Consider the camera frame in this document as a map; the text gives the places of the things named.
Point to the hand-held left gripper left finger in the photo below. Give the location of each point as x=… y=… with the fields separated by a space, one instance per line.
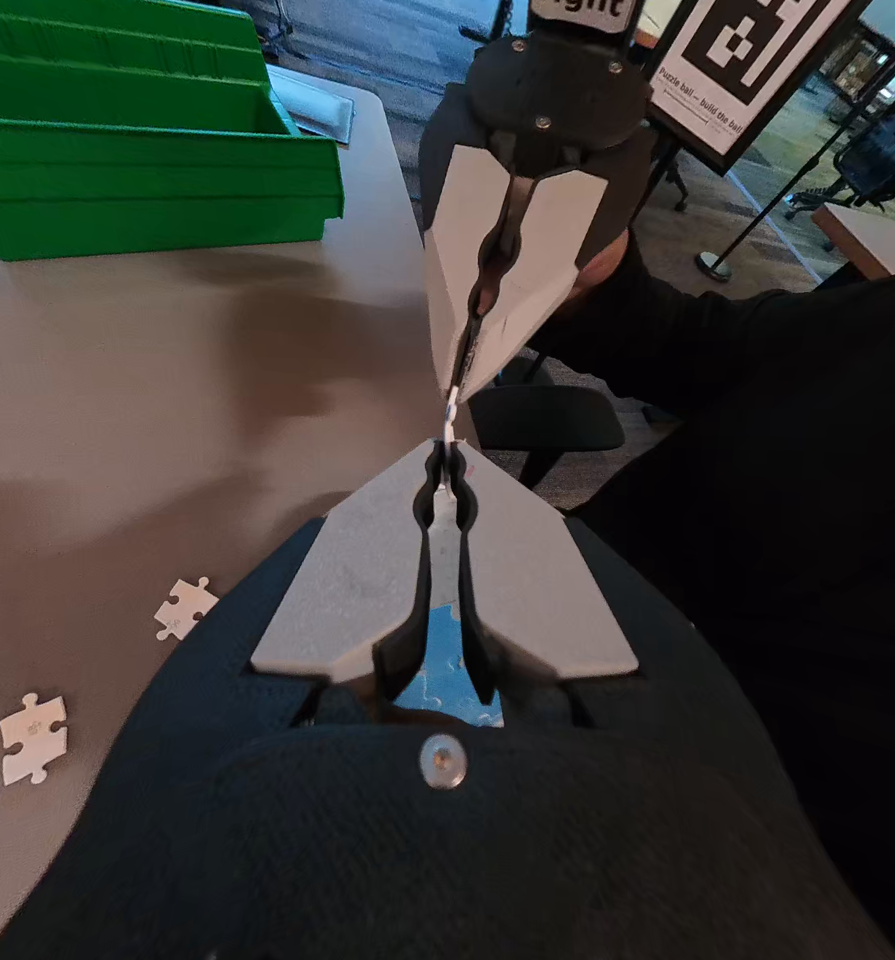
x=342 y=600

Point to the person's right hand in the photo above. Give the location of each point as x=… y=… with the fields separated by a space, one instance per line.
x=605 y=262

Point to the person's right forearm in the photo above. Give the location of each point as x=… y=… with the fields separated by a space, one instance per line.
x=717 y=337

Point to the black white marker sign board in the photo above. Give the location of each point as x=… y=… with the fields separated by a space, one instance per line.
x=732 y=60

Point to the person's black clothed torso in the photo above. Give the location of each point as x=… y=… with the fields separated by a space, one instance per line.
x=792 y=637

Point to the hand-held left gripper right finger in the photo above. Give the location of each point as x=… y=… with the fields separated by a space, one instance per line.
x=545 y=600

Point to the light wooden side table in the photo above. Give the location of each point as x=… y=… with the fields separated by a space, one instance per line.
x=875 y=240

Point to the black office chair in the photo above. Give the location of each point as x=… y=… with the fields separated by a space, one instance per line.
x=875 y=165

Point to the green stacked plastic bins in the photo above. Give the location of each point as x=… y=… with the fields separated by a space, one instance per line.
x=155 y=172

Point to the white backed blue puzzle piece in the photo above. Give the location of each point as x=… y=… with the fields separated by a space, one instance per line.
x=185 y=609
x=33 y=739
x=444 y=660

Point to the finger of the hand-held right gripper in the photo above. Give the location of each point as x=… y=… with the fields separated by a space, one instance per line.
x=455 y=240
x=545 y=247

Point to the black floor stand pole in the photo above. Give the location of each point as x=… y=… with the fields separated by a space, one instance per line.
x=714 y=266

